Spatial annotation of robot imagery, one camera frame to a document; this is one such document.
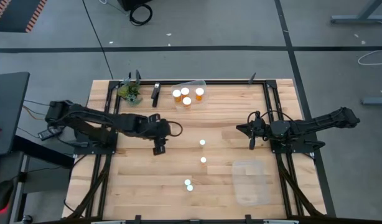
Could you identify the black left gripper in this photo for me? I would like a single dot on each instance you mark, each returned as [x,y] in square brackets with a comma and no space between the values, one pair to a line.
[155,129]

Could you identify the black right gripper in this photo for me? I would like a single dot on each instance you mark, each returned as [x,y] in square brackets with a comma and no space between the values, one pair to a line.
[262,129]

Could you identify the large orange pill bottle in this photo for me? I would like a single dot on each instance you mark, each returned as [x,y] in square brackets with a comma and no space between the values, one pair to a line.
[177,93]
[187,100]
[185,91]
[199,91]

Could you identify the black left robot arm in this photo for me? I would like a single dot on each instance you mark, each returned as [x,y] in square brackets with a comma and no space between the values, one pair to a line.
[94,118]

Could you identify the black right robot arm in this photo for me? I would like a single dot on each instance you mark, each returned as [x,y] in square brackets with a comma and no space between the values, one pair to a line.
[318,123]

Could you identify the black stapler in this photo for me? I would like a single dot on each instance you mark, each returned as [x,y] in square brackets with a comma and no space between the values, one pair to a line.
[155,96]

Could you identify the green succulent plant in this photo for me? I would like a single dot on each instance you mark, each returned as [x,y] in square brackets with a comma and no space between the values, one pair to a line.
[130,91]

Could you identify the black power brick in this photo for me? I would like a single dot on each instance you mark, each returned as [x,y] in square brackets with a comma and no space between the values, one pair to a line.
[49,132]

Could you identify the grey table leg base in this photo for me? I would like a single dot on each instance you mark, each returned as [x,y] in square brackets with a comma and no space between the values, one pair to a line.
[359,20]
[376,101]

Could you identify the black box on floor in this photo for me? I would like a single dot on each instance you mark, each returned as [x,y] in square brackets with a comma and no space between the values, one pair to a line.
[128,3]

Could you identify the dark grey desk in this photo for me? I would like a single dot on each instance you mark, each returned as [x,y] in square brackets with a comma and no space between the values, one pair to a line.
[7,109]

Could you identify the black computer mouse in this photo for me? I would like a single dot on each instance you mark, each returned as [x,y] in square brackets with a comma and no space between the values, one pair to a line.
[2,194]

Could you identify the dark mat with striped edge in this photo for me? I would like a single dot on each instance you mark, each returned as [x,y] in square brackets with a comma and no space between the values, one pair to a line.
[16,15]

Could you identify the black aluminium table frame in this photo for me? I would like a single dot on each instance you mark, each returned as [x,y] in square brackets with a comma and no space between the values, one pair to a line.
[231,82]

